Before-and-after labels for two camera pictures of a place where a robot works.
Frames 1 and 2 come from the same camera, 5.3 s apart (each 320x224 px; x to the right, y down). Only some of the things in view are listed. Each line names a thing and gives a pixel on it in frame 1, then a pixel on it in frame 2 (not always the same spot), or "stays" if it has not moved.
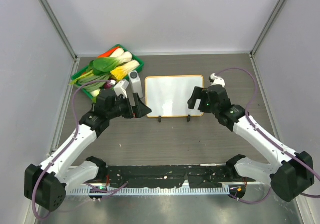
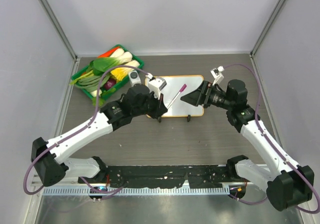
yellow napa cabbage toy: x=121 y=72 stays
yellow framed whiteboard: x=168 y=96 stays
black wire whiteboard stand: x=188 y=118 stays
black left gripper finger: x=140 y=109 to x=162 y=109
